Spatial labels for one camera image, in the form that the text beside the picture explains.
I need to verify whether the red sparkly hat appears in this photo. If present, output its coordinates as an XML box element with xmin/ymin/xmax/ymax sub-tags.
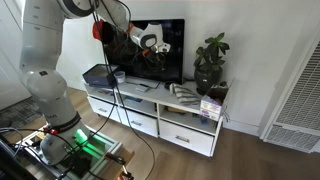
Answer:
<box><xmin>91</xmin><ymin>18</ymin><xmax>115</xmax><ymax>45</ymax></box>

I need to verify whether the narrow white drawer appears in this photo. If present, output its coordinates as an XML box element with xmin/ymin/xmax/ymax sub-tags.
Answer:
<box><xmin>88</xmin><ymin>96</ymin><xmax>121</xmax><ymax>123</ymax></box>

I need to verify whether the wide white drawer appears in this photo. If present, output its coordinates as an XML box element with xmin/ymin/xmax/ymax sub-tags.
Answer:
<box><xmin>158</xmin><ymin>119</ymin><xmax>215</xmax><ymax>157</ymax></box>

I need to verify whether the black band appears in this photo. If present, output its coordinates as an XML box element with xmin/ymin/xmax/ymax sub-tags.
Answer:
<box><xmin>163</xmin><ymin>80</ymin><xmax>175</xmax><ymax>90</ymax></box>

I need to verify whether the striped towel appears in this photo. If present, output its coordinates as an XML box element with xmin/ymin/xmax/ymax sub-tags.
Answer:
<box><xmin>168</xmin><ymin>82</ymin><xmax>202</xmax><ymax>107</ymax></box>

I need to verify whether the black flat screen television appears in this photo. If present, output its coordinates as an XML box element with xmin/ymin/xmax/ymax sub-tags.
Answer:
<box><xmin>101</xmin><ymin>18</ymin><xmax>186</xmax><ymax>90</ymax></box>

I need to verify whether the dark plant pot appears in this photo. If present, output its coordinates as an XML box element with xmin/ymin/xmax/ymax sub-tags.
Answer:
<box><xmin>194</xmin><ymin>66</ymin><xmax>224</xmax><ymax>96</ymax></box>

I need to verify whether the white wall vent grille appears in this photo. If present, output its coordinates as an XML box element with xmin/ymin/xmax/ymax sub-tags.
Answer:
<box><xmin>262</xmin><ymin>39</ymin><xmax>320</xmax><ymax>155</ymax></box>

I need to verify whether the orange handled clamp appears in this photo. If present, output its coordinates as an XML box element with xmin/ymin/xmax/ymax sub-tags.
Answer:
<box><xmin>104</xmin><ymin>151</ymin><xmax>135</xmax><ymax>180</ymax></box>

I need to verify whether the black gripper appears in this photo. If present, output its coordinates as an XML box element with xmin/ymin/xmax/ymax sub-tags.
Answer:
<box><xmin>143</xmin><ymin>48</ymin><xmax>169</xmax><ymax>72</ymax></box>

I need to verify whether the green leafy plant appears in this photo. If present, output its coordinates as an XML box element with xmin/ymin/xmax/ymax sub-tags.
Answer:
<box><xmin>193</xmin><ymin>32</ymin><xmax>231</xmax><ymax>73</ymax></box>

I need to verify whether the looped black cable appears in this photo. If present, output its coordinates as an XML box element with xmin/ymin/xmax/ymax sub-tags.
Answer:
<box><xmin>71</xmin><ymin>0</ymin><xmax>118</xmax><ymax>153</ymax></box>

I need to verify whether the clear plastic cup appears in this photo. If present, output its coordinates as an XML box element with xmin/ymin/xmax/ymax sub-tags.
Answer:
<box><xmin>114</xmin><ymin>70</ymin><xmax>127</xmax><ymax>85</ymax></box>

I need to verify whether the dark blue shoebox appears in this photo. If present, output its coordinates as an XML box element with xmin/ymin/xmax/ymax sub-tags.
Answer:
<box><xmin>82</xmin><ymin>63</ymin><xmax>122</xmax><ymax>90</ymax></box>

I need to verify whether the cardboard box with purple label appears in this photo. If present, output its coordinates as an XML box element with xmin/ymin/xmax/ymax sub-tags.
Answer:
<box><xmin>199</xmin><ymin>78</ymin><xmax>235</xmax><ymax>122</ymax></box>

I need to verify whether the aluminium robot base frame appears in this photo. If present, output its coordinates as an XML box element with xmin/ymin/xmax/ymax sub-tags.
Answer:
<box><xmin>13</xmin><ymin>128</ymin><xmax>123</xmax><ymax>180</ymax></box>

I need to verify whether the medium white drawer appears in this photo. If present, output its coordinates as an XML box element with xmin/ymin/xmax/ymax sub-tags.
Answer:
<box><xmin>117</xmin><ymin>106</ymin><xmax>159</xmax><ymax>138</ymax></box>

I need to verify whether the gray patterned rug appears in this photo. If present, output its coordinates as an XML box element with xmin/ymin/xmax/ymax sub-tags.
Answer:
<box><xmin>0</xmin><ymin>95</ymin><xmax>45</xmax><ymax>130</ymax></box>

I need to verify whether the gray remote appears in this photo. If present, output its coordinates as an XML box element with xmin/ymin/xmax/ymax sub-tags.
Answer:
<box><xmin>134</xmin><ymin>84</ymin><xmax>151</xmax><ymax>94</ymax></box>

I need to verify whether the white TV stand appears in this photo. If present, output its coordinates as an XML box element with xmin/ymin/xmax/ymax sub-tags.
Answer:
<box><xmin>84</xmin><ymin>75</ymin><xmax>232</xmax><ymax>158</ymax></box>

